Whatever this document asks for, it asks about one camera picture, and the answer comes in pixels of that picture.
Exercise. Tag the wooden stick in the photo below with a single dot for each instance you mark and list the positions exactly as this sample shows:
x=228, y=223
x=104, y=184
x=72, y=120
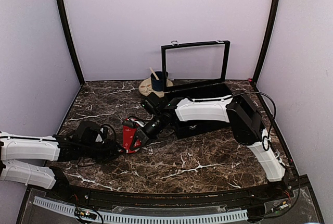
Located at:
x=154, y=74

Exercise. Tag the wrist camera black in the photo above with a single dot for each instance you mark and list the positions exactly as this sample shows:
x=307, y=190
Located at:
x=89, y=132
x=154, y=104

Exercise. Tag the black front rail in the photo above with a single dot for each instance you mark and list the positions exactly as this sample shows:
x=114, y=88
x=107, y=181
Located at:
x=252, y=198

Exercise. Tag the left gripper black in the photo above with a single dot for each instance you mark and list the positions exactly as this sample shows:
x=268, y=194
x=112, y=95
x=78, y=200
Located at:
x=111, y=150

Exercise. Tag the left black frame post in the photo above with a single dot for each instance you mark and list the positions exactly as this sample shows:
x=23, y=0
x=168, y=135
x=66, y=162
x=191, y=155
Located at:
x=69, y=41

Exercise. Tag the beige woven coaster mat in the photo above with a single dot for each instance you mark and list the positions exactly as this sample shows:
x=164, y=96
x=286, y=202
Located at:
x=145, y=88

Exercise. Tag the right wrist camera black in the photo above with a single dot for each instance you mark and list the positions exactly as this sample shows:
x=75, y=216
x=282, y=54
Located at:
x=154, y=104

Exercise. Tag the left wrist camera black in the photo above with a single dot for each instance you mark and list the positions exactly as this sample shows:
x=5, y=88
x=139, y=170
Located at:
x=89, y=132

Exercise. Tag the right circuit board with wires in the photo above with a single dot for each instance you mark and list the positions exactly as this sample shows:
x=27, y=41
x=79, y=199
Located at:
x=287, y=210

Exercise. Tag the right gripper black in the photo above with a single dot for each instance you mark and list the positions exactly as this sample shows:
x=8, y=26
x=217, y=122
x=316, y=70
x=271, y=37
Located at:
x=143, y=136

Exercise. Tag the right black frame post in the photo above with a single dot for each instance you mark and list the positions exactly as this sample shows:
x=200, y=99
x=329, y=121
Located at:
x=266, y=40

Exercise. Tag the left circuit board with wires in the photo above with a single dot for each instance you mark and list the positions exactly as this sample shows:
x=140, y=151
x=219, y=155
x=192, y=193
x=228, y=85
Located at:
x=85, y=215

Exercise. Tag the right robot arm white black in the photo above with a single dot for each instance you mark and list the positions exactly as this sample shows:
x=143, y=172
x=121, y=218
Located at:
x=237, y=110

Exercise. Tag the black display box glass lid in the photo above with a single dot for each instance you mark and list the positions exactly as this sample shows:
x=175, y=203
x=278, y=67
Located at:
x=195, y=70

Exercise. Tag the circuit board with wires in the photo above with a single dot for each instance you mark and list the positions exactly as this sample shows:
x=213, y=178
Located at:
x=287, y=210
x=85, y=215

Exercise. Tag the red Santa Christmas sock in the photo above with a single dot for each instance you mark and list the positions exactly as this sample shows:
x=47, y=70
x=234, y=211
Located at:
x=130, y=142

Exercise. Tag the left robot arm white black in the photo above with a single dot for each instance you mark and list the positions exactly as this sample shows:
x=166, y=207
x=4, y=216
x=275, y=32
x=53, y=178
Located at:
x=17, y=149

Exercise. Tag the white slotted cable duct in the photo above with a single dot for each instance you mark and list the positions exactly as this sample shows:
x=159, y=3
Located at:
x=145, y=215

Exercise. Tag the black frame post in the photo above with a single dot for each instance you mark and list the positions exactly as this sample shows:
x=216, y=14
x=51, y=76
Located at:
x=69, y=41
x=266, y=40

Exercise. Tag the dark blue cup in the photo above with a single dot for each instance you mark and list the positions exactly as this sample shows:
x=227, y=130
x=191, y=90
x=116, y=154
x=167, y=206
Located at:
x=157, y=81

